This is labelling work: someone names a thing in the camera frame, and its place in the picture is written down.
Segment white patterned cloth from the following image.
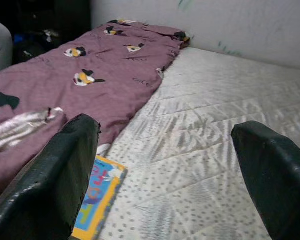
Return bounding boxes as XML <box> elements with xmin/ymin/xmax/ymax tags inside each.
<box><xmin>0</xmin><ymin>106</ymin><xmax>65</xmax><ymax>153</ymax></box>

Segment mauve cartoon print blanket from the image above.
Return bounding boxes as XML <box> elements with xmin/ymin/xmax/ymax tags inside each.
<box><xmin>0</xmin><ymin>19</ymin><xmax>191</xmax><ymax>196</ymax></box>

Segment colourful children's book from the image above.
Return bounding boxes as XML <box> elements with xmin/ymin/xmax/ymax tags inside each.
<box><xmin>71</xmin><ymin>154</ymin><xmax>129</xmax><ymax>240</ymax></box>

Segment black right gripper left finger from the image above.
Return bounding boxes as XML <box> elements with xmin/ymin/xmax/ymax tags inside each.
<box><xmin>0</xmin><ymin>114</ymin><xmax>101</xmax><ymax>240</ymax></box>

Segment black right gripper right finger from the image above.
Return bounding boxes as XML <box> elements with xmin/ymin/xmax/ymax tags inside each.
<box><xmin>231</xmin><ymin>120</ymin><xmax>300</xmax><ymax>240</ymax></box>

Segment white quilted mattress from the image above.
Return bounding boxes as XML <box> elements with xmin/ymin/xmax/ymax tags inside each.
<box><xmin>97</xmin><ymin>46</ymin><xmax>300</xmax><ymax>240</ymax></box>

